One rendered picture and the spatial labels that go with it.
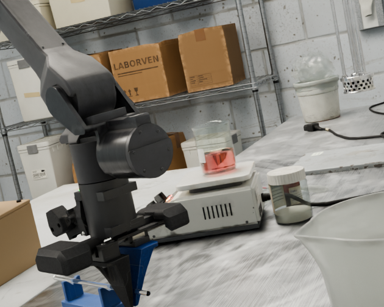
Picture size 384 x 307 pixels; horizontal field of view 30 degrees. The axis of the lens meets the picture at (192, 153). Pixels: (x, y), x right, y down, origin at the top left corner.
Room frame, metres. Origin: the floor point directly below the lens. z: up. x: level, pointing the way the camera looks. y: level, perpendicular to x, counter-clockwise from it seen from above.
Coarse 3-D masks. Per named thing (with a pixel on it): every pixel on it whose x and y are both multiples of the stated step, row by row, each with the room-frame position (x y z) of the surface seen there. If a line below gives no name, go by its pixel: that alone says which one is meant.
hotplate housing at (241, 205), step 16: (256, 176) 1.15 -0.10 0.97; (192, 192) 1.10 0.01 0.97; (208, 192) 1.08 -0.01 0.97; (224, 192) 1.07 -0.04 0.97; (240, 192) 1.06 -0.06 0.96; (256, 192) 1.07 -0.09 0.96; (192, 208) 1.08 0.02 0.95; (208, 208) 1.07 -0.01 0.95; (224, 208) 1.07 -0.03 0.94; (240, 208) 1.06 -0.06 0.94; (256, 208) 1.06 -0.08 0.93; (192, 224) 1.08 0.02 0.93; (208, 224) 1.07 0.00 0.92; (224, 224) 1.07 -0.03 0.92; (240, 224) 1.06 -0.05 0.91; (256, 224) 1.06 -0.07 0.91; (160, 240) 1.09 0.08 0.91; (176, 240) 1.09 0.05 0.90
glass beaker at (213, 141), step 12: (228, 120) 1.14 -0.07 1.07; (204, 132) 1.10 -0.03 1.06; (216, 132) 1.10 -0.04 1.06; (228, 132) 1.11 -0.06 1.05; (204, 144) 1.11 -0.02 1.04; (216, 144) 1.10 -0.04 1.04; (228, 144) 1.11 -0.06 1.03; (204, 156) 1.11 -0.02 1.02; (216, 156) 1.10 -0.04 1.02; (228, 156) 1.11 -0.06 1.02; (204, 168) 1.11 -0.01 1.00; (216, 168) 1.10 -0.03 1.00; (228, 168) 1.10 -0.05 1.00
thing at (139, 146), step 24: (48, 96) 0.78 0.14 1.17; (120, 96) 0.80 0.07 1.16; (72, 120) 0.75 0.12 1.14; (96, 120) 0.75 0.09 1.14; (120, 120) 0.73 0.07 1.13; (144, 120) 0.72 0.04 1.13; (120, 144) 0.71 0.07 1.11; (144, 144) 0.72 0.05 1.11; (168, 144) 0.73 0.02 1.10; (120, 168) 0.72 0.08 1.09; (144, 168) 0.71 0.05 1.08
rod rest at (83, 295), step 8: (64, 288) 0.87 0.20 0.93; (72, 288) 0.88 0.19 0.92; (80, 288) 0.89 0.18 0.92; (104, 288) 0.82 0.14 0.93; (72, 296) 0.88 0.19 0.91; (80, 296) 0.88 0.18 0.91; (88, 296) 0.88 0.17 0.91; (96, 296) 0.87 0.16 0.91; (104, 296) 0.82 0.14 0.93; (112, 296) 0.82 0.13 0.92; (64, 304) 0.87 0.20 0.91; (72, 304) 0.86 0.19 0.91; (80, 304) 0.85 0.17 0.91; (88, 304) 0.84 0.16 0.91; (96, 304) 0.84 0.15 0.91; (104, 304) 0.82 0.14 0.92; (112, 304) 0.82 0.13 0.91; (120, 304) 0.82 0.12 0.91
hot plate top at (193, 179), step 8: (240, 168) 1.13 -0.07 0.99; (248, 168) 1.11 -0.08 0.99; (184, 176) 1.16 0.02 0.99; (192, 176) 1.15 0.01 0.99; (200, 176) 1.13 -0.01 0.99; (216, 176) 1.10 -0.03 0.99; (224, 176) 1.09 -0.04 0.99; (232, 176) 1.07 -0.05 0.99; (240, 176) 1.06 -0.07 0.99; (248, 176) 1.07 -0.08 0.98; (184, 184) 1.09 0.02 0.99; (192, 184) 1.08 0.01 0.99; (200, 184) 1.08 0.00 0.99; (208, 184) 1.07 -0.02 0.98; (216, 184) 1.07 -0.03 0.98
